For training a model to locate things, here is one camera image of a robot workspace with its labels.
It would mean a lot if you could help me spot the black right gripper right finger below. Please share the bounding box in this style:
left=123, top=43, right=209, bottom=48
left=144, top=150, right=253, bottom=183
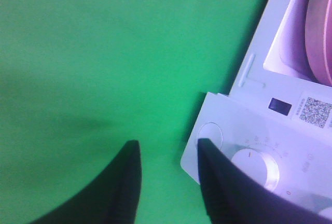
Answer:
left=197, top=138, right=331, bottom=223

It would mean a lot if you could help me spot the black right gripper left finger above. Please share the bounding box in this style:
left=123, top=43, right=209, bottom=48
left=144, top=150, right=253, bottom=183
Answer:
left=34, top=140, right=142, bottom=223

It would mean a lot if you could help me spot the white timer knob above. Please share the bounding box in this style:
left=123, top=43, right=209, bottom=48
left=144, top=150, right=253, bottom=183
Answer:
left=231, top=148, right=280, bottom=191

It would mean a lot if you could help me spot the round door release button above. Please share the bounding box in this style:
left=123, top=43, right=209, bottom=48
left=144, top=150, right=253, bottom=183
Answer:
left=195, top=122, right=223, bottom=149

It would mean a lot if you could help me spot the pink plate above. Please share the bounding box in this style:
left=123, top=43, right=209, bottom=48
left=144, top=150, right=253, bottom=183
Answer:
left=305, top=0, right=331, bottom=86

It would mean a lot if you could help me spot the white microwave oven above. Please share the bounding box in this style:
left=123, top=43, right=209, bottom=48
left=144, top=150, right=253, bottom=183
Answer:
left=181, top=0, right=331, bottom=214

